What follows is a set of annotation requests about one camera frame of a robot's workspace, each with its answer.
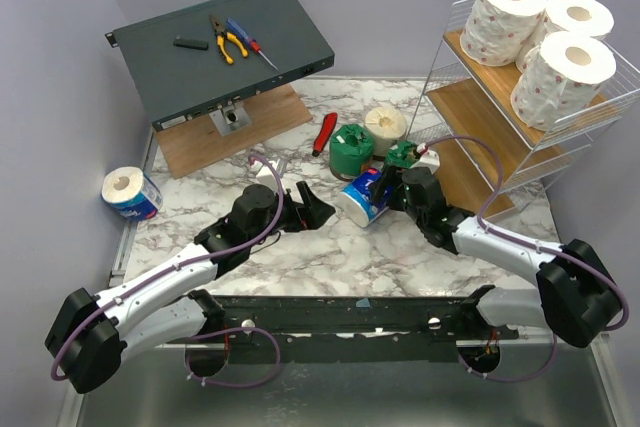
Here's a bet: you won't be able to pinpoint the floral roll back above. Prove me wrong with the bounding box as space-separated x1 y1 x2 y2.
510 31 616 131

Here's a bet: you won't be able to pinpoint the green wrapped roll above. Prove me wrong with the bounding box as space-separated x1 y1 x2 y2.
384 141 420 169
329 124 374 180

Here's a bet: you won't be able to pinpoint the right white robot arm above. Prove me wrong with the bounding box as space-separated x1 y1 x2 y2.
365 167 628 347

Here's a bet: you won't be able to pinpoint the floral roll front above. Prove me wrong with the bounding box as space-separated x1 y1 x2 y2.
515 0 615 72

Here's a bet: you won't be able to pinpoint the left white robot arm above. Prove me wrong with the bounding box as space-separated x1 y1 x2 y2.
44 181 335 393

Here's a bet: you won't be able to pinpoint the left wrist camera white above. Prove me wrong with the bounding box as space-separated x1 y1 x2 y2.
250 158 287 193

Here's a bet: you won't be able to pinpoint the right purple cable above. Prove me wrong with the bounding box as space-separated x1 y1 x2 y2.
417 135 630 332

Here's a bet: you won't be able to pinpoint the bottom wooden shelf board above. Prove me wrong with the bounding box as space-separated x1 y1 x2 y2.
429 139 498 213

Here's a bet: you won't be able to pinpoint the green wrapped roll left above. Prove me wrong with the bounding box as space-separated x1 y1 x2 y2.
329 124 374 180

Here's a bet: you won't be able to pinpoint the wooden shelf board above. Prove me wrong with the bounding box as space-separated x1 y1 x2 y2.
429 139 498 213
443 30 621 148
427 79 572 191

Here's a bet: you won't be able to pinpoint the middle wooden shelf board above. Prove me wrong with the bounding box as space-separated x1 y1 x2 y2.
427 79 572 191

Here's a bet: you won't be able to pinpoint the blue wrapped roll far left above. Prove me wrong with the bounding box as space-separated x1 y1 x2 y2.
101 166 163 222

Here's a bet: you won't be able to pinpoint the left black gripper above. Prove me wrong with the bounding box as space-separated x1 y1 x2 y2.
249 182 335 248

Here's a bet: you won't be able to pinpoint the red utility knife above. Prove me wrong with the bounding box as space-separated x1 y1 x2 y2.
312 112 338 157

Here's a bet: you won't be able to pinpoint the green wrapped roll right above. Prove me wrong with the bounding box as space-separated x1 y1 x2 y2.
384 141 420 169

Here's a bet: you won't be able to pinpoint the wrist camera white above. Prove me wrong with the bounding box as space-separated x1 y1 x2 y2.
411 143 441 174
250 158 287 193

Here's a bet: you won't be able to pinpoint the black bit holder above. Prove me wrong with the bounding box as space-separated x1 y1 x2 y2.
173 37 209 51

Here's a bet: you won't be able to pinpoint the dark grey rack chassis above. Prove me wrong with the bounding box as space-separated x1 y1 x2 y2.
105 0 335 132

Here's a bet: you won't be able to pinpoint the yellow handled pliers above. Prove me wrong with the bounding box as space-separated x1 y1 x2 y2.
209 15 249 65

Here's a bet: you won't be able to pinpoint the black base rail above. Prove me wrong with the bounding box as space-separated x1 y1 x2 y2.
184 291 518 371

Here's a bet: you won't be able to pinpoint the blue Tempo tissue roll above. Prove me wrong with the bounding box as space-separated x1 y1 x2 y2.
338 168 391 228

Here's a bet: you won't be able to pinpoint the cream wrapped roll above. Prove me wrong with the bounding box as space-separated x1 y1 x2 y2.
364 106 408 157

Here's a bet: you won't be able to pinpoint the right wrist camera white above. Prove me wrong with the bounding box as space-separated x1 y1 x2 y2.
411 143 441 174

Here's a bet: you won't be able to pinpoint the blue red screwdriver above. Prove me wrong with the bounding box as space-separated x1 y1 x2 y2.
226 18 278 70

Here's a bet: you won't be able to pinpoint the wooden board under chassis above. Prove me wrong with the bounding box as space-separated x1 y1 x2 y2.
155 85 312 179

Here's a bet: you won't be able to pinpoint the white wire shelf rack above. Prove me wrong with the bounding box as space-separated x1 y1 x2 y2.
409 0 639 217

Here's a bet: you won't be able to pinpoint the top wooden shelf board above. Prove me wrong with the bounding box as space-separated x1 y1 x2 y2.
443 30 621 148

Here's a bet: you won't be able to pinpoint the floral roll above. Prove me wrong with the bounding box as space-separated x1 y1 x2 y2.
515 0 615 72
510 31 616 131
460 0 547 67

